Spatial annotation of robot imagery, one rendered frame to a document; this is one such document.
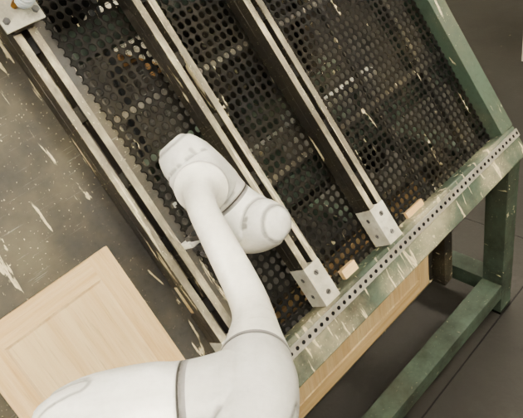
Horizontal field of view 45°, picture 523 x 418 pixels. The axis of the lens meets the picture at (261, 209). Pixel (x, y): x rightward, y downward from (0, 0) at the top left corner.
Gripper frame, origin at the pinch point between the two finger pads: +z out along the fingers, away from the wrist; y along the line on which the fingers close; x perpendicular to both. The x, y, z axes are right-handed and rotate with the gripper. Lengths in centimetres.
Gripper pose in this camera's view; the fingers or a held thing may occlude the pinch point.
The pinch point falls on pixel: (190, 243)
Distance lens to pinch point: 157.9
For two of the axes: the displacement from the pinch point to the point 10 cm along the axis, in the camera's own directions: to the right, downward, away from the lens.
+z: -5.0, 1.4, 8.6
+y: -5.3, -8.3, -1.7
